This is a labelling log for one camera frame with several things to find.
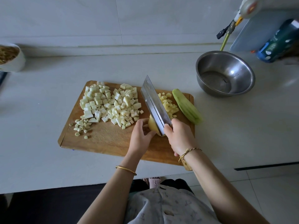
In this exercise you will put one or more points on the black gas stove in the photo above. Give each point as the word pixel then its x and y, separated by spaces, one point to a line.
pixel 3 77

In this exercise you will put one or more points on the pile of garlic cloves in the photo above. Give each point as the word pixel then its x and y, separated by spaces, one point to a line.
pixel 81 128

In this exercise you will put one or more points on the white bowl of noodles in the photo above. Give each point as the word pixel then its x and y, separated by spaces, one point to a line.
pixel 10 57

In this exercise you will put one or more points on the yellow potato piece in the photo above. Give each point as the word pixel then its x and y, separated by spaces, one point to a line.
pixel 152 126

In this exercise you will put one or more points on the person's left hand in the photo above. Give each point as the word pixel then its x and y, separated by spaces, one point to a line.
pixel 140 138

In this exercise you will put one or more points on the gold bangle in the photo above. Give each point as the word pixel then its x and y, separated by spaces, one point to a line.
pixel 126 169

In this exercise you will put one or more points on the dark green trousers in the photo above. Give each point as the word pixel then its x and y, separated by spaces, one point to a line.
pixel 140 186

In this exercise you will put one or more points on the dark green bottle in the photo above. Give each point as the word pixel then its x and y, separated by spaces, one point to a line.
pixel 279 44

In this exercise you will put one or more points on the light blue plastic board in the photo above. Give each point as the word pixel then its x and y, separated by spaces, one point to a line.
pixel 259 30

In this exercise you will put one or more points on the person's left forearm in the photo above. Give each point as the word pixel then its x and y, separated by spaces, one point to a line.
pixel 110 196

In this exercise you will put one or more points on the wooden cutting board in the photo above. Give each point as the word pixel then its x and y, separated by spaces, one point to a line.
pixel 105 141

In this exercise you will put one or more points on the peeled yellow potato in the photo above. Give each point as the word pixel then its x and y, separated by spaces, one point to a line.
pixel 169 104

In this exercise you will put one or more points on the peeled green cucumber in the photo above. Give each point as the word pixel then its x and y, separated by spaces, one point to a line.
pixel 187 105

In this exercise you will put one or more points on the person's right foot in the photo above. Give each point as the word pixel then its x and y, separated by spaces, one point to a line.
pixel 154 182

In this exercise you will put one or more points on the pile of white diced vegetable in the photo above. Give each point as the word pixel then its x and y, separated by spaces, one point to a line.
pixel 125 105

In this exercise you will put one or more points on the person's left foot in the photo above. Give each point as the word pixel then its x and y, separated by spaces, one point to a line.
pixel 145 181

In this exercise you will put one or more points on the person's foot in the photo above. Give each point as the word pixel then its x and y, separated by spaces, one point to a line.
pixel 145 181
pixel 154 182

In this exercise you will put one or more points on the person's right hand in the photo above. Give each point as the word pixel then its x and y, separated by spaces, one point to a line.
pixel 180 136

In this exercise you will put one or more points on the person's right forearm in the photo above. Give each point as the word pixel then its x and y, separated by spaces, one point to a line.
pixel 224 191

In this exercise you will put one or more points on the deep stainless steel bowl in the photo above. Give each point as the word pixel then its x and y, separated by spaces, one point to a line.
pixel 240 65

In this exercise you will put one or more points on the white patterned garment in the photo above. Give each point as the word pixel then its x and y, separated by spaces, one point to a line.
pixel 168 207

